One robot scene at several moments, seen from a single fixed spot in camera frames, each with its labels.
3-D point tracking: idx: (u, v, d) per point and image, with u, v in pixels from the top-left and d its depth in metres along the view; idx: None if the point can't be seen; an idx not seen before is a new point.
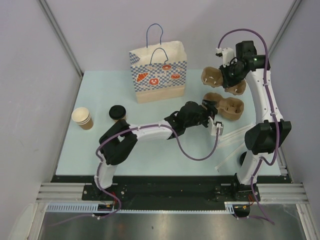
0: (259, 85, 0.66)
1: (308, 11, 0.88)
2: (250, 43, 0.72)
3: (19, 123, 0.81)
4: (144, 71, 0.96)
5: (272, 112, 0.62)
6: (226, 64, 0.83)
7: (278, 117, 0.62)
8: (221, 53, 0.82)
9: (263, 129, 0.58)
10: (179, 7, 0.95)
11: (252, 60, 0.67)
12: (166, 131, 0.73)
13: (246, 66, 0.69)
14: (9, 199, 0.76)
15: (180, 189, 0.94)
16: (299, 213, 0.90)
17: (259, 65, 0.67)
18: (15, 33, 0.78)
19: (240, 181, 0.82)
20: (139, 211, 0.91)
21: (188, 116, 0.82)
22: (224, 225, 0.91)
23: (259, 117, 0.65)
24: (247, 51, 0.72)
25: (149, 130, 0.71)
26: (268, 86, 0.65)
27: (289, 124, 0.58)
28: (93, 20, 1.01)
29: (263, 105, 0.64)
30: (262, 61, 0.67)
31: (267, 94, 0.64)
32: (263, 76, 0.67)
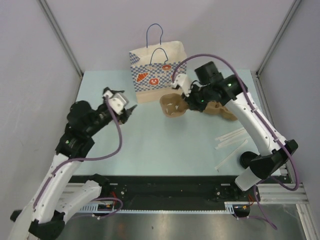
0: (247, 113, 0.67)
1: (308, 12, 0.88)
2: (210, 65, 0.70)
3: (18, 123, 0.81)
4: (144, 71, 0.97)
5: (275, 138, 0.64)
6: (189, 92, 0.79)
7: (282, 140, 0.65)
8: (179, 85, 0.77)
9: (275, 159, 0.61)
10: (179, 7, 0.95)
11: (228, 88, 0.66)
12: (66, 168, 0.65)
13: (223, 94, 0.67)
14: (9, 200, 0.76)
15: (180, 189, 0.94)
16: (299, 213, 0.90)
17: (235, 90, 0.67)
18: (15, 33, 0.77)
19: (240, 187, 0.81)
20: (140, 211, 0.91)
21: (76, 126, 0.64)
22: (224, 225, 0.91)
23: (262, 145, 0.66)
24: (212, 75, 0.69)
25: (47, 195, 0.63)
26: (257, 111, 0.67)
27: (295, 142, 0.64)
28: (93, 20, 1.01)
29: (263, 134, 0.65)
30: (236, 84, 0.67)
31: (261, 120, 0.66)
32: (247, 102, 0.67)
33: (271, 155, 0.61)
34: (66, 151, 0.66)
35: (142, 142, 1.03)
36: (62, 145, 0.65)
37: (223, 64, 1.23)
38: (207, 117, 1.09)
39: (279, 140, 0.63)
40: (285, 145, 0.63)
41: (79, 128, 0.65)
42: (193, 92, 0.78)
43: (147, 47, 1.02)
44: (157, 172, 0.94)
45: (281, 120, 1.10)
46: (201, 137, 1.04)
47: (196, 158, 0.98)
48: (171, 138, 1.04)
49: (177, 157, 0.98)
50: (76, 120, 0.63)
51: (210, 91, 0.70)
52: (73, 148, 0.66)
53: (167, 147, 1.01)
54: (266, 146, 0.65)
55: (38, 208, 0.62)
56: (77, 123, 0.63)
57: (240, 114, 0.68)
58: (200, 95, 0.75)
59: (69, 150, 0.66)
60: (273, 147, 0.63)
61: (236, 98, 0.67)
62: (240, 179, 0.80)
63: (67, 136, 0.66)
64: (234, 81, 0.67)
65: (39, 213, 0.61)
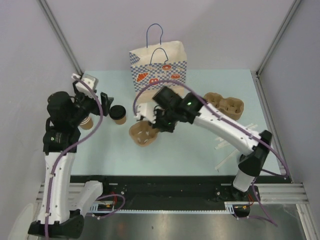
0: (216, 124, 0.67)
1: (308, 12, 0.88)
2: (165, 89, 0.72)
3: (19, 123, 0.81)
4: (144, 71, 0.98)
5: (249, 135, 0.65)
6: (154, 117, 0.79)
7: (256, 134, 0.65)
8: (142, 114, 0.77)
9: (260, 156, 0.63)
10: (179, 7, 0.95)
11: (188, 107, 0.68)
12: (64, 163, 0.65)
13: (188, 115, 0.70)
14: (8, 199, 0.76)
15: (180, 189, 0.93)
16: (299, 213, 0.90)
17: (197, 107, 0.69)
18: (15, 33, 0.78)
19: (241, 189, 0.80)
20: (140, 211, 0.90)
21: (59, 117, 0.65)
22: (224, 225, 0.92)
23: (241, 146, 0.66)
24: (170, 99, 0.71)
25: (56, 194, 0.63)
26: (223, 117, 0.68)
27: (268, 131, 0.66)
28: (93, 20, 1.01)
29: (237, 135, 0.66)
30: (196, 103, 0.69)
31: (230, 124, 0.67)
32: (211, 113, 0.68)
33: (254, 153, 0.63)
34: (57, 148, 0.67)
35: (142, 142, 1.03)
36: (48, 142, 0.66)
37: (223, 64, 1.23)
38: None
39: (254, 136, 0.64)
40: (261, 138, 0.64)
41: (62, 118, 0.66)
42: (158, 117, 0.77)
43: (147, 47, 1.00)
44: (158, 171, 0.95)
45: (281, 119, 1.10)
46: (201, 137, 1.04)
47: (196, 158, 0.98)
48: (171, 138, 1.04)
49: (177, 157, 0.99)
50: (58, 108, 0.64)
51: (174, 114, 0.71)
52: (61, 142, 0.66)
53: (167, 147, 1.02)
54: (245, 146, 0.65)
55: (53, 210, 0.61)
56: (57, 112, 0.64)
57: (210, 126, 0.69)
58: (166, 119, 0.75)
59: (58, 145, 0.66)
60: (251, 145, 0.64)
61: (200, 114, 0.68)
62: (237, 181, 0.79)
63: (50, 133, 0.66)
64: (192, 98, 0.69)
65: (57, 214, 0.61)
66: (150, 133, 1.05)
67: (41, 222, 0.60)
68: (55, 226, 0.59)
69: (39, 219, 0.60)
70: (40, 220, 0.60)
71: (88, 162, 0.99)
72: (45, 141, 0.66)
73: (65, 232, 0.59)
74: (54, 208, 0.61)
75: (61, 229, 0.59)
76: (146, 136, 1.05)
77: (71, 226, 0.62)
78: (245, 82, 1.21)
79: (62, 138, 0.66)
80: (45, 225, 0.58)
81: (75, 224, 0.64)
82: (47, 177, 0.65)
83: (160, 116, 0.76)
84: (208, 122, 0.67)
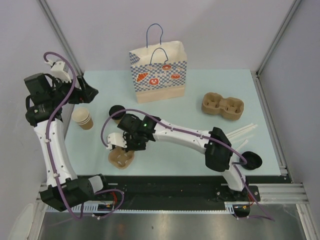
0: (170, 135, 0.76)
1: (307, 12, 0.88)
2: (125, 116, 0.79)
3: (19, 123, 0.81)
4: (144, 71, 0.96)
5: (199, 136, 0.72)
6: (124, 141, 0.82)
7: (206, 133, 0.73)
8: (112, 143, 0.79)
9: (213, 151, 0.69)
10: (179, 7, 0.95)
11: (144, 128, 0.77)
12: (55, 127, 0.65)
13: (147, 134, 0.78)
14: (9, 199, 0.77)
15: (180, 189, 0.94)
16: (299, 213, 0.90)
17: (153, 125, 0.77)
18: (15, 33, 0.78)
19: (237, 189, 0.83)
20: (140, 211, 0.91)
21: (39, 89, 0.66)
22: (224, 225, 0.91)
23: (198, 147, 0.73)
24: (131, 124, 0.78)
25: (59, 156, 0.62)
26: (174, 126, 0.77)
27: (215, 128, 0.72)
28: (93, 20, 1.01)
29: (190, 139, 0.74)
30: (152, 124, 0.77)
31: (181, 131, 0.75)
32: (164, 126, 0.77)
33: (209, 151, 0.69)
34: (43, 119, 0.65)
35: None
36: (31, 115, 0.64)
37: (222, 64, 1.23)
38: (207, 117, 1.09)
39: (203, 135, 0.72)
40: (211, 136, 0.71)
41: (42, 90, 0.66)
42: (127, 141, 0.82)
43: (147, 46, 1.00)
44: (158, 171, 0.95)
45: (281, 119, 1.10)
46: None
47: (196, 158, 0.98)
48: None
49: (177, 157, 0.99)
50: (37, 78, 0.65)
51: (136, 135, 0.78)
52: (45, 111, 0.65)
53: (167, 147, 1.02)
54: (199, 146, 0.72)
55: (61, 171, 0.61)
56: (36, 83, 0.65)
57: (166, 138, 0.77)
58: (134, 141, 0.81)
59: (43, 116, 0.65)
60: (203, 143, 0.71)
61: (155, 130, 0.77)
62: (231, 184, 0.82)
63: (33, 107, 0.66)
64: (147, 119, 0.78)
65: (66, 173, 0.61)
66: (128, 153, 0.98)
67: (53, 185, 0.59)
68: (69, 183, 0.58)
69: (50, 183, 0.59)
70: (50, 184, 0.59)
71: (88, 162, 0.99)
72: (28, 116, 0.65)
73: (80, 186, 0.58)
74: (61, 169, 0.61)
75: (75, 184, 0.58)
76: (126, 157, 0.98)
77: (85, 182, 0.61)
78: (245, 82, 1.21)
79: (46, 108, 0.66)
80: (58, 184, 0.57)
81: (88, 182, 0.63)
82: (43, 144, 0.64)
83: (129, 140, 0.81)
84: (163, 135, 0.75)
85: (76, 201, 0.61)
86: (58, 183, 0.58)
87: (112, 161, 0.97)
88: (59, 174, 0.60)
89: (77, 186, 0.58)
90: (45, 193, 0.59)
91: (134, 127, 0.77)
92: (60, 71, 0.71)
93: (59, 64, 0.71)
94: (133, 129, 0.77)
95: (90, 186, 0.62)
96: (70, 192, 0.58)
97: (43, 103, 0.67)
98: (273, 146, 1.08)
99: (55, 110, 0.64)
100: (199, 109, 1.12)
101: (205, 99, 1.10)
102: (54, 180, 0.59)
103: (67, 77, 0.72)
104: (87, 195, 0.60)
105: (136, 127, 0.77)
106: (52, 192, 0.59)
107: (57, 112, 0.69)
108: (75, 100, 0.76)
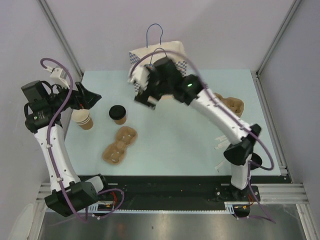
0: (212, 110, 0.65)
1: (307, 12, 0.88)
2: (172, 62, 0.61)
3: (19, 123, 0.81)
4: None
5: (240, 126, 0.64)
6: (147, 83, 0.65)
7: (246, 126, 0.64)
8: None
9: (245, 146, 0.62)
10: (178, 8, 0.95)
11: (189, 89, 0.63)
12: (56, 132, 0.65)
13: (185, 96, 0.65)
14: (8, 199, 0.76)
15: (180, 189, 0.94)
16: (299, 213, 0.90)
17: (198, 89, 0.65)
18: (15, 33, 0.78)
19: (238, 187, 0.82)
20: (140, 211, 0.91)
21: (37, 96, 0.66)
22: (224, 225, 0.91)
23: (231, 135, 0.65)
24: (172, 73, 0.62)
25: (61, 160, 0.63)
26: (220, 104, 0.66)
27: (256, 125, 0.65)
28: (93, 20, 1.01)
29: (229, 124, 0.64)
30: (196, 85, 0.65)
31: (223, 112, 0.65)
32: (209, 98, 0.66)
33: (241, 143, 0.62)
34: (43, 125, 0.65)
35: (142, 142, 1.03)
36: (31, 121, 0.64)
37: (223, 64, 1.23)
38: (207, 117, 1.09)
39: (245, 127, 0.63)
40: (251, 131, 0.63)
41: (40, 97, 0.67)
42: (150, 86, 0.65)
43: (147, 47, 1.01)
44: (158, 171, 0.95)
45: (281, 119, 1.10)
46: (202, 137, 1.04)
47: (196, 157, 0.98)
48: (172, 138, 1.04)
49: (177, 157, 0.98)
50: (34, 86, 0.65)
51: (166, 86, 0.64)
52: (45, 118, 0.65)
53: (167, 146, 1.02)
54: (235, 136, 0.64)
55: (64, 174, 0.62)
56: (34, 90, 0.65)
57: (203, 110, 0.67)
58: (158, 89, 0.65)
59: (43, 123, 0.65)
60: (241, 135, 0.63)
61: (199, 96, 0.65)
62: (234, 179, 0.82)
63: (32, 114, 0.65)
64: (195, 78, 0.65)
65: (69, 177, 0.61)
66: (121, 149, 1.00)
67: (56, 189, 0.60)
68: (73, 187, 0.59)
69: (54, 187, 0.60)
70: (54, 189, 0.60)
71: (88, 162, 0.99)
72: (28, 123, 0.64)
73: (83, 188, 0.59)
74: (64, 173, 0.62)
75: (79, 187, 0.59)
76: (119, 153, 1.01)
77: (87, 185, 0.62)
78: (245, 82, 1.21)
79: (46, 114, 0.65)
80: (62, 189, 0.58)
81: (90, 185, 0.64)
82: (45, 150, 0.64)
83: (153, 86, 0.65)
84: (205, 107, 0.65)
85: (80, 205, 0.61)
86: (62, 187, 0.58)
87: (107, 159, 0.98)
88: (63, 178, 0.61)
89: (81, 189, 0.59)
90: (49, 198, 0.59)
91: (173, 80, 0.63)
92: (57, 77, 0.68)
93: (57, 71, 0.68)
94: (172, 79, 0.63)
95: (92, 190, 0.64)
96: (74, 195, 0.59)
97: (42, 110, 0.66)
98: (273, 146, 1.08)
99: (55, 115, 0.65)
100: (199, 109, 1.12)
101: None
102: (58, 184, 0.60)
103: (65, 84, 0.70)
104: (91, 198, 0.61)
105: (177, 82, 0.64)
106: (56, 196, 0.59)
107: (57, 118, 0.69)
108: (74, 106, 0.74)
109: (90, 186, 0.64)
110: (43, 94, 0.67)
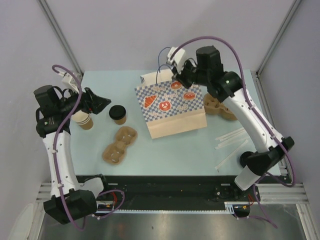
0: (246, 112, 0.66)
1: (306, 13, 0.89)
2: (217, 53, 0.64)
3: (18, 123, 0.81)
4: (151, 93, 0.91)
5: (272, 135, 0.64)
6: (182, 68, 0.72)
7: (278, 137, 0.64)
8: (175, 61, 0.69)
9: (271, 156, 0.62)
10: (178, 8, 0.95)
11: (226, 86, 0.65)
12: (63, 138, 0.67)
13: (220, 92, 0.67)
14: (8, 200, 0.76)
15: (180, 189, 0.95)
16: (299, 213, 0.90)
17: (233, 87, 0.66)
18: (15, 34, 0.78)
19: (241, 187, 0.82)
20: (141, 211, 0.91)
21: (48, 103, 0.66)
22: (224, 225, 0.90)
23: (260, 143, 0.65)
24: (214, 67, 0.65)
25: (64, 167, 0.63)
26: (255, 108, 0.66)
27: (291, 139, 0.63)
28: (93, 21, 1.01)
29: (259, 130, 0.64)
30: (232, 82, 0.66)
31: (257, 117, 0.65)
32: (245, 99, 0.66)
33: (268, 153, 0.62)
34: (51, 130, 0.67)
35: (142, 142, 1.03)
36: (42, 127, 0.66)
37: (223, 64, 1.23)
38: (207, 117, 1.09)
39: (275, 136, 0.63)
40: (282, 142, 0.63)
41: (51, 103, 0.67)
42: (185, 71, 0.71)
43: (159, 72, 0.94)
44: (158, 171, 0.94)
45: (281, 119, 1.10)
46: (203, 138, 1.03)
47: (197, 158, 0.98)
48: (172, 138, 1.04)
49: (177, 157, 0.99)
50: (46, 92, 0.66)
51: (203, 76, 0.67)
52: (54, 124, 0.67)
53: (167, 146, 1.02)
54: (263, 143, 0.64)
55: (65, 181, 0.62)
56: (46, 97, 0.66)
57: (239, 112, 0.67)
58: (195, 78, 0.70)
59: (52, 128, 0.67)
60: (269, 144, 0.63)
61: (234, 96, 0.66)
62: (239, 179, 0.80)
63: (43, 119, 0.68)
64: (232, 78, 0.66)
65: (69, 184, 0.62)
66: (121, 150, 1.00)
67: (56, 195, 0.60)
68: (72, 194, 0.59)
69: (53, 193, 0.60)
70: (54, 194, 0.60)
71: (87, 162, 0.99)
72: (38, 128, 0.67)
73: (84, 198, 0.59)
74: (65, 179, 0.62)
75: (79, 195, 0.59)
76: (119, 153, 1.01)
77: (87, 194, 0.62)
78: (245, 82, 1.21)
79: (56, 120, 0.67)
80: (61, 195, 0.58)
81: (91, 195, 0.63)
82: (50, 155, 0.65)
83: (188, 72, 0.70)
84: (239, 108, 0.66)
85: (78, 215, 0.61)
86: (61, 194, 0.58)
87: (107, 159, 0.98)
88: (63, 185, 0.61)
89: (80, 197, 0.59)
90: (48, 203, 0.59)
91: (212, 72, 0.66)
92: (68, 83, 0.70)
93: (68, 76, 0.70)
94: (212, 71, 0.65)
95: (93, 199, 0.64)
96: (73, 204, 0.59)
97: (53, 116, 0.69)
98: None
99: (63, 121, 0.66)
100: None
101: (205, 99, 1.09)
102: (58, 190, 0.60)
103: (75, 89, 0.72)
104: (90, 207, 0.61)
105: (214, 76, 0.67)
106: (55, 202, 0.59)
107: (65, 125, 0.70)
108: (83, 110, 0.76)
109: (92, 195, 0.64)
110: (55, 100, 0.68)
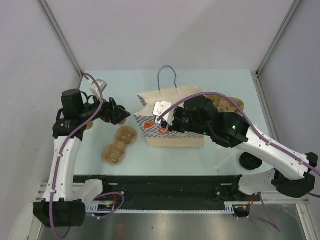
0: (266, 150, 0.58)
1: (306, 13, 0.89)
2: (210, 102, 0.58)
3: (18, 123, 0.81)
4: (151, 120, 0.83)
5: (300, 162, 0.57)
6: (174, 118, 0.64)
7: (306, 159, 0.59)
8: (164, 119, 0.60)
9: (309, 181, 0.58)
10: (178, 7, 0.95)
11: (233, 131, 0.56)
12: (72, 145, 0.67)
13: (230, 139, 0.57)
14: (8, 200, 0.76)
15: (180, 189, 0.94)
16: (299, 213, 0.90)
17: (240, 130, 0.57)
18: (14, 34, 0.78)
19: (244, 192, 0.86)
20: (141, 211, 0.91)
21: (70, 106, 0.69)
22: (224, 225, 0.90)
23: (290, 173, 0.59)
24: (211, 116, 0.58)
25: (63, 173, 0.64)
26: (273, 141, 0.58)
27: (316, 155, 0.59)
28: (93, 21, 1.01)
29: (287, 162, 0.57)
30: (237, 123, 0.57)
31: (279, 149, 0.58)
32: (258, 136, 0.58)
33: (306, 180, 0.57)
34: (65, 133, 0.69)
35: (143, 142, 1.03)
36: (57, 127, 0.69)
37: (223, 64, 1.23)
38: None
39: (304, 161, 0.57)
40: (310, 163, 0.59)
41: (73, 107, 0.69)
42: (178, 121, 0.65)
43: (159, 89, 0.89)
44: (159, 171, 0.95)
45: (281, 119, 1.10)
46: None
47: (197, 158, 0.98)
48: None
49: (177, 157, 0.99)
50: (72, 96, 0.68)
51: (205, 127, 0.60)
52: (69, 128, 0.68)
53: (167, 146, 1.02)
54: (295, 173, 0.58)
55: (59, 188, 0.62)
56: (70, 100, 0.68)
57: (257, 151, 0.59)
58: (197, 129, 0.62)
59: (65, 131, 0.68)
60: (303, 172, 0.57)
61: (247, 140, 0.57)
62: (245, 183, 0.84)
63: (61, 120, 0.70)
64: (236, 120, 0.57)
65: (62, 192, 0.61)
66: (121, 150, 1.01)
67: (46, 199, 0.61)
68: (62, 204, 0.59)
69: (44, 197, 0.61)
70: (45, 198, 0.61)
71: (87, 162, 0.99)
72: (54, 127, 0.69)
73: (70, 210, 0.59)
74: (59, 186, 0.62)
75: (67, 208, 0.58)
76: (119, 153, 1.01)
77: (77, 207, 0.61)
78: (245, 82, 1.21)
79: (71, 125, 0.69)
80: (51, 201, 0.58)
81: (80, 207, 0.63)
82: (55, 157, 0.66)
83: (182, 122, 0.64)
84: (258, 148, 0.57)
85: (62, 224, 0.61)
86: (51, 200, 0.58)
87: (107, 159, 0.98)
88: (56, 191, 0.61)
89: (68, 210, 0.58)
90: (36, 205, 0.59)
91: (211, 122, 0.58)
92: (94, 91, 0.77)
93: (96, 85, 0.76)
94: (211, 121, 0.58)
95: (81, 213, 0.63)
96: (59, 213, 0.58)
97: (70, 119, 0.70)
98: None
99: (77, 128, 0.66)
100: None
101: None
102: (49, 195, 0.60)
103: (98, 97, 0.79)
104: (76, 222, 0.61)
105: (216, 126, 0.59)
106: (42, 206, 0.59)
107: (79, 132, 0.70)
108: (103, 118, 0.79)
109: (81, 207, 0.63)
110: (77, 105, 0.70)
